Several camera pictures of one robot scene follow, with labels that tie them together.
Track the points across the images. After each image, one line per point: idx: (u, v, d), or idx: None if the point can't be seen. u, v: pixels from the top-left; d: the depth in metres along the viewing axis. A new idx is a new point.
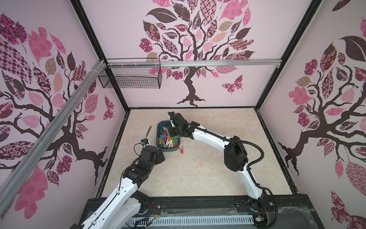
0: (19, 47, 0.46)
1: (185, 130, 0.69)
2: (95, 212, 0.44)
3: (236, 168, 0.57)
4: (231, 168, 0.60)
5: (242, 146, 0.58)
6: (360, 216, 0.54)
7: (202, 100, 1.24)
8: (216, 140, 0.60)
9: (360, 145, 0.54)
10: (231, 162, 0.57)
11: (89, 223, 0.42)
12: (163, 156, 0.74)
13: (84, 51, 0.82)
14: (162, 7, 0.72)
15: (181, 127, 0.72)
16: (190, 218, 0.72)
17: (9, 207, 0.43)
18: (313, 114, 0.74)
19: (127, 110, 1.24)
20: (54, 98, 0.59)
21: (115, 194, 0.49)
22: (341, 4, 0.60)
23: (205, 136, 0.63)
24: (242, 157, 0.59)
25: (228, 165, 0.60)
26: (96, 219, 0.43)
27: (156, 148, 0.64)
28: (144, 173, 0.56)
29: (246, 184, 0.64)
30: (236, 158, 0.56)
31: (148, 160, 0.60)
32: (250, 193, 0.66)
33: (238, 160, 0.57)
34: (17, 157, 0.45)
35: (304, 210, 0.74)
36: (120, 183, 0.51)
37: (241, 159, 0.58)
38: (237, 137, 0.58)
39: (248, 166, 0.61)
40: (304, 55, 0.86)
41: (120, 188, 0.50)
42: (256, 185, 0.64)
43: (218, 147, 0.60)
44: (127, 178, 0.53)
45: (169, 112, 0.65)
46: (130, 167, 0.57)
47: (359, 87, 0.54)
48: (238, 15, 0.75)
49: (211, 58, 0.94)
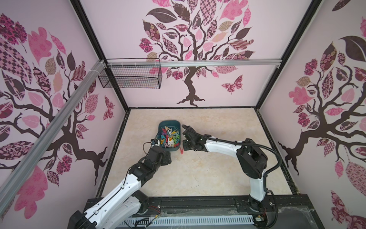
0: (19, 47, 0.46)
1: (198, 143, 0.69)
2: (98, 202, 0.45)
3: (255, 174, 0.50)
4: (250, 176, 0.53)
5: (259, 150, 0.53)
6: (360, 216, 0.54)
7: (202, 100, 1.24)
8: (228, 146, 0.57)
9: (360, 145, 0.54)
10: (249, 168, 0.51)
11: (91, 212, 0.43)
12: (169, 158, 0.75)
13: (84, 51, 0.82)
14: (162, 7, 0.72)
15: (194, 140, 0.73)
16: (190, 218, 0.72)
17: (9, 207, 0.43)
18: (313, 114, 0.74)
19: (127, 110, 1.24)
20: (53, 98, 0.58)
21: (119, 188, 0.50)
22: (341, 4, 0.60)
23: (217, 145, 0.61)
24: (263, 163, 0.52)
25: (247, 172, 0.54)
26: (99, 209, 0.44)
27: (163, 150, 0.64)
28: (147, 173, 0.56)
29: (253, 187, 0.61)
30: (254, 163, 0.51)
31: (155, 160, 0.60)
32: (253, 195, 0.65)
33: (258, 165, 0.51)
34: (17, 157, 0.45)
35: (304, 210, 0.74)
36: (125, 179, 0.53)
37: (261, 164, 0.52)
38: (250, 140, 0.54)
39: (265, 172, 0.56)
40: (304, 55, 0.86)
41: (124, 183, 0.51)
42: (265, 189, 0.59)
43: (232, 153, 0.56)
44: (132, 175, 0.54)
45: (184, 125, 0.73)
46: (136, 165, 0.58)
47: (359, 87, 0.54)
48: (238, 15, 0.75)
49: (211, 58, 0.94)
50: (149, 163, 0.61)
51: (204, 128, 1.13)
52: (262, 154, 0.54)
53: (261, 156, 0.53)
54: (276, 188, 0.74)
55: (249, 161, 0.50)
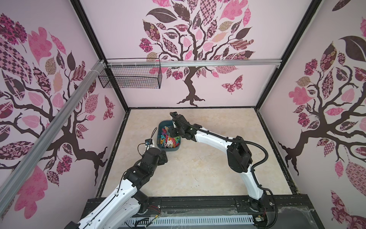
0: (19, 47, 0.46)
1: (187, 134, 0.69)
2: (92, 212, 0.44)
3: (240, 169, 0.55)
4: (235, 170, 0.58)
5: (246, 147, 0.57)
6: (360, 216, 0.54)
7: (202, 100, 1.24)
8: (218, 140, 0.59)
9: (360, 145, 0.54)
10: (235, 163, 0.55)
11: (85, 222, 0.42)
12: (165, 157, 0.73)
13: (84, 51, 0.82)
14: (162, 7, 0.72)
15: (183, 129, 0.74)
16: (190, 218, 0.72)
17: (9, 207, 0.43)
18: (313, 114, 0.74)
19: (127, 110, 1.24)
20: (54, 98, 0.58)
21: (113, 195, 0.48)
22: (341, 4, 0.60)
23: (207, 138, 0.63)
24: (247, 160, 0.57)
25: (232, 167, 0.59)
26: (92, 219, 0.43)
27: (159, 151, 0.62)
28: (142, 178, 0.54)
29: (248, 185, 0.63)
30: (240, 159, 0.55)
31: (151, 162, 0.58)
32: (253, 195, 0.65)
33: (243, 160, 0.55)
34: (17, 157, 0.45)
35: (304, 210, 0.74)
36: (119, 185, 0.51)
37: (245, 161, 0.56)
38: (240, 138, 0.57)
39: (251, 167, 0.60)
40: (305, 55, 0.86)
41: (118, 190, 0.50)
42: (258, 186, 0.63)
43: (221, 148, 0.59)
44: (127, 180, 0.53)
45: (172, 112, 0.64)
46: (132, 169, 0.56)
47: (360, 87, 0.54)
48: (238, 14, 0.75)
49: (211, 58, 0.94)
50: (145, 165, 0.59)
51: None
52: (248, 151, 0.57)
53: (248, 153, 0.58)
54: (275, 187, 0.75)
55: (236, 158, 0.53)
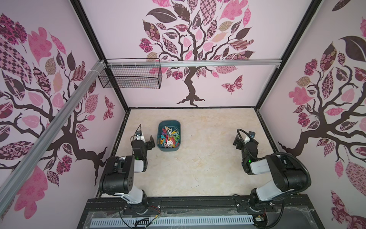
0: (19, 47, 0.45)
1: (247, 165, 0.73)
2: None
3: (281, 177, 0.47)
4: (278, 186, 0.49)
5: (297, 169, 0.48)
6: (361, 216, 0.54)
7: (202, 100, 1.24)
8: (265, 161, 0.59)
9: (360, 145, 0.54)
10: (276, 170, 0.49)
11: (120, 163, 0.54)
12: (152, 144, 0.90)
13: (84, 51, 0.82)
14: (162, 8, 0.72)
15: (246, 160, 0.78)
16: (190, 218, 0.72)
17: (9, 207, 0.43)
18: (313, 114, 0.74)
19: (127, 110, 1.24)
20: (54, 98, 0.58)
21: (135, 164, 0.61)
22: (341, 4, 0.60)
23: (259, 161, 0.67)
24: (296, 178, 0.46)
25: (276, 183, 0.50)
26: None
27: (141, 142, 0.75)
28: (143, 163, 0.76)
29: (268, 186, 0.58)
30: (284, 170, 0.48)
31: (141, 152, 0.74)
32: (257, 192, 0.66)
33: (290, 174, 0.47)
34: (17, 157, 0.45)
35: (304, 210, 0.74)
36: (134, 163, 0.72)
37: (293, 177, 0.46)
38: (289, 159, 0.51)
39: (296, 188, 0.46)
40: (304, 55, 0.86)
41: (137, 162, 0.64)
42: (272, 194, 0.56)
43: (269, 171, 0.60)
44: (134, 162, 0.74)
45: (239, 135, 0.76)
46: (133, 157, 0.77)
47: (359, 87, 0.54)
48: (238, 15, 0.75)
49: (211, 59, 0.94)
50: (139, 155, 0.74)
51: (204, 129, 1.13)
52: (302, 169, 0.48)
53: (306, 182, 0.46)
54: (267, 177, 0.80)
55: (280, 167, 0.49)
